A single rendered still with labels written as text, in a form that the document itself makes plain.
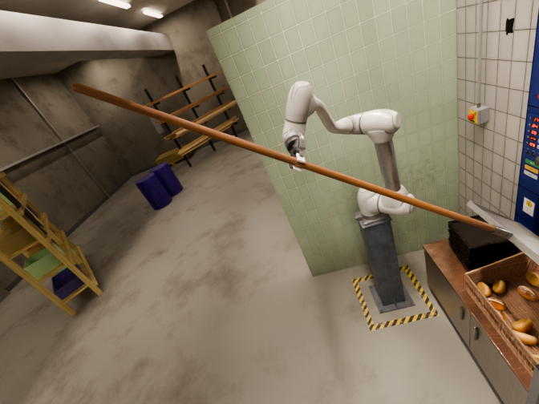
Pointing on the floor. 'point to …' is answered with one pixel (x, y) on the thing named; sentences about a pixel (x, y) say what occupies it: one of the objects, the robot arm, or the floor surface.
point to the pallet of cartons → (170, 158)
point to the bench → (475, 324)
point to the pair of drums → (160, 186)
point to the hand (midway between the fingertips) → (298, 162)
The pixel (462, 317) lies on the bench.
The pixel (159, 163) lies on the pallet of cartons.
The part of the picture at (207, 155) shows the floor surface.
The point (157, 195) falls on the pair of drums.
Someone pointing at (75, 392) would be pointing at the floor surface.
